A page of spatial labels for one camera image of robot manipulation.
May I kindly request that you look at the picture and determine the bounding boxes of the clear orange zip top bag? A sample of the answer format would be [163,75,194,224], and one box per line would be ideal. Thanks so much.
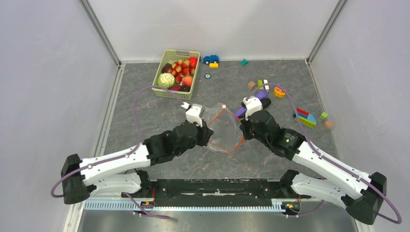
[202,103,244,154]

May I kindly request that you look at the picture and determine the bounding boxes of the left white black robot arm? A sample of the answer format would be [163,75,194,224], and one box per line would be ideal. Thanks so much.
[60,121,214,205]

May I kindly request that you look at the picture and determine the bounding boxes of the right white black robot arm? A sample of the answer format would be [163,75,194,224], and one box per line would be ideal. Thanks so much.
[240,110,387,225]

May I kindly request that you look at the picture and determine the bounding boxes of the dark purple toy mangosteen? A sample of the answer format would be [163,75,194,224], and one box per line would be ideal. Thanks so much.
[180,86,191,92]

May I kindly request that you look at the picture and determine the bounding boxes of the purple toy sweet potato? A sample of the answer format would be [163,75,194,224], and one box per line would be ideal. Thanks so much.
[169,85,182,91]

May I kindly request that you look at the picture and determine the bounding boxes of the orange toy peach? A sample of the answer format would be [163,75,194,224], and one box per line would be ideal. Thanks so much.
[181,76,193,87]

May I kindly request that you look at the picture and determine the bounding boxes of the yellow toy brick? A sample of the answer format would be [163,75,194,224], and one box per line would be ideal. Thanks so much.
[209,63,219,69]

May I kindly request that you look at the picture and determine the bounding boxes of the green toy cabbage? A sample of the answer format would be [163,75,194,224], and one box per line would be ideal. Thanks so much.
[157,73,176,89]

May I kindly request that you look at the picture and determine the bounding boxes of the brown wooden cube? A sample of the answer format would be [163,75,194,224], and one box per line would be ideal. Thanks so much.
[247,81,256,90]

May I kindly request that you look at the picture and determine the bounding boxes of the red toy apple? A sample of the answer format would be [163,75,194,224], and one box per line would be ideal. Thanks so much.
[188,57,198,68]

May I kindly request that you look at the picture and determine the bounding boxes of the blue toy car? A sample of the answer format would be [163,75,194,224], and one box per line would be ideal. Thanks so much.
[202,55,220,65]

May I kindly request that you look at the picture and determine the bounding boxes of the dark brown toy fruit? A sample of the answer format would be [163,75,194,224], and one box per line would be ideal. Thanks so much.
[161,63,173,73]

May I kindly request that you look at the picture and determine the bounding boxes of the black microphone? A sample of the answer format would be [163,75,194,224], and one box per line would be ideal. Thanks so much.
[260,98,272,109]

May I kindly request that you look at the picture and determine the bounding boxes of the purple flashlight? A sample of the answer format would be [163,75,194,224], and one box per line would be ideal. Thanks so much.
[234,90,269,118]

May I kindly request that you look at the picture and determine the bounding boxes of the green white toy bricks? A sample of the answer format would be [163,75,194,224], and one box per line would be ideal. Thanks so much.
[257,79,269,91]

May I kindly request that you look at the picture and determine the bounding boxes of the teal triangular block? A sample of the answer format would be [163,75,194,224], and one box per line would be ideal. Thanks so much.
[241,59,249,66]

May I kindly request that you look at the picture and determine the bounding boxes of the orange yellow round toy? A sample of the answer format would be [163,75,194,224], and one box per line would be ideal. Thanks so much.
[273,86,286,98]

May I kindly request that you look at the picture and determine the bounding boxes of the multicolour brick stack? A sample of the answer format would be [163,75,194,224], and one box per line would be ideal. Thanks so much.
[296,108,317,128]

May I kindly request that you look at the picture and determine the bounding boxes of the small green cube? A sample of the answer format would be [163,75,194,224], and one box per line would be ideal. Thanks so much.
[320,112,328,120]

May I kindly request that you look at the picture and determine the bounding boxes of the tan wooden cube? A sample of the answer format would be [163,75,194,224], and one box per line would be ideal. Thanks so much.
[323,120,334,129]

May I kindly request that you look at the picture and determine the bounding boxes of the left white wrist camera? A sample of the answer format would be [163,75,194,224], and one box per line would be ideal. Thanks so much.
[181,102,204,127]

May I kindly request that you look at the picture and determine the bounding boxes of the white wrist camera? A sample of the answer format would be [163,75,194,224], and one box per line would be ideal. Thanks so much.
[181,102,204,127]
[243,96,263,121]

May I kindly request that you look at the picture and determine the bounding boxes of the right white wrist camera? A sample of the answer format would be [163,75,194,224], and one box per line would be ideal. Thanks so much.
[243,96,263,121]

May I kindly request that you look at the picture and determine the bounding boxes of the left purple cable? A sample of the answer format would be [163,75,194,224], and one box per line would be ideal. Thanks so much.
[50,85,190,220]

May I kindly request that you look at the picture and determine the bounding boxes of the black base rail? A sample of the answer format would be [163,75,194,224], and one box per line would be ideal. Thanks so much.
[131,178,300,207]

